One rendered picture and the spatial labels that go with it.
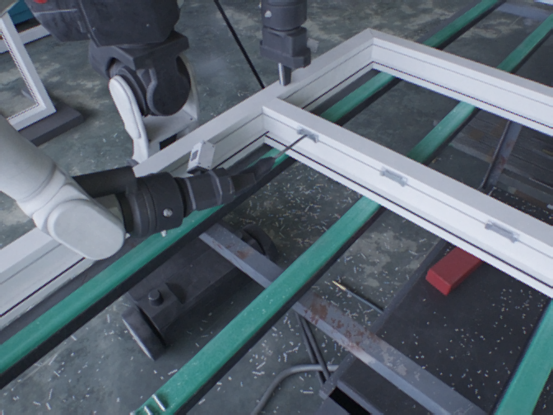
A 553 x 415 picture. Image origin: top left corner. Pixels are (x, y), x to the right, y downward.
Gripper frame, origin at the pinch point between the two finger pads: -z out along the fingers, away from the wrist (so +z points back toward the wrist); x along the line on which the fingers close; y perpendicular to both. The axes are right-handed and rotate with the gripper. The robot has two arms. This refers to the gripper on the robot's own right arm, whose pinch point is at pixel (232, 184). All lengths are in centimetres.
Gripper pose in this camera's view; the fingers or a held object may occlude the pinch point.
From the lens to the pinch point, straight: 70.9
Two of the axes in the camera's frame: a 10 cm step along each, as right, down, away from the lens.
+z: -8.0, 2.3, -5.5
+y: 2.6, 9.6, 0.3
